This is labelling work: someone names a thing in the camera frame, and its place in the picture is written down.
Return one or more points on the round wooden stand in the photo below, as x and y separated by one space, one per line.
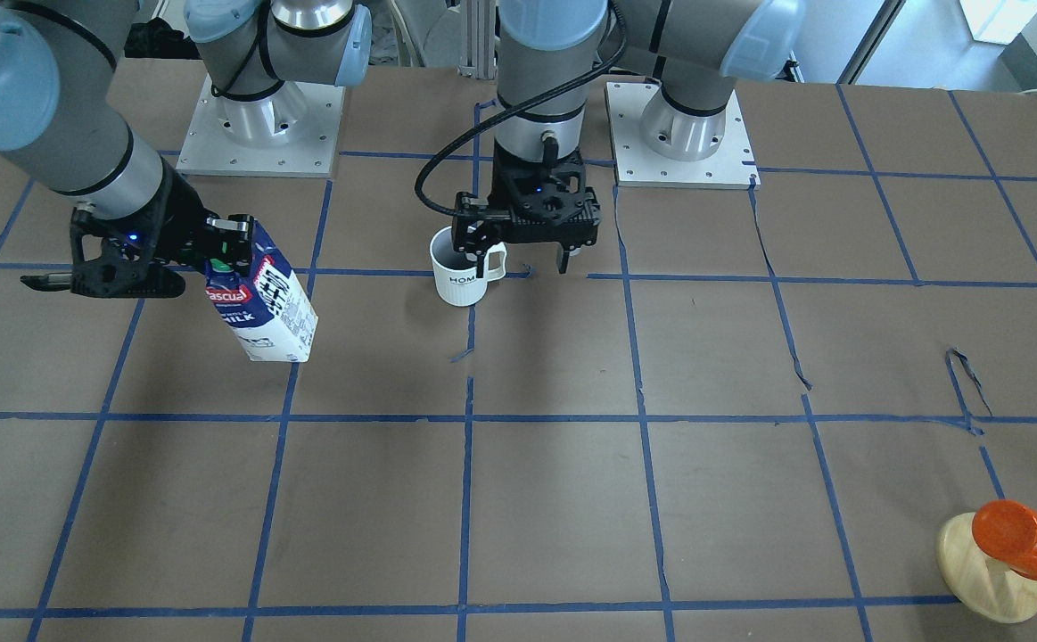
984 585

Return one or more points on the white ceramic mug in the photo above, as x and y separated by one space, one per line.
455 274

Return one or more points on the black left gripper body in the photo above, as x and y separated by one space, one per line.
472 225

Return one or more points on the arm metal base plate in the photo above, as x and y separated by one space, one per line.
656 145
290 134

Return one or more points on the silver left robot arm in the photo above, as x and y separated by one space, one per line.
551 51

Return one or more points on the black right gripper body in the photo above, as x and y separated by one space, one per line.
181 219

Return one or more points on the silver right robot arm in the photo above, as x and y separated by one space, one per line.
57 59

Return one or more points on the orange cup on stand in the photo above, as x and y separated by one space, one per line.
1007 531

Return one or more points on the blue white milk carton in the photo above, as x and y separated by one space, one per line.
258 295

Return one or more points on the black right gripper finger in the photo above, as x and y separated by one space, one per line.
229 242

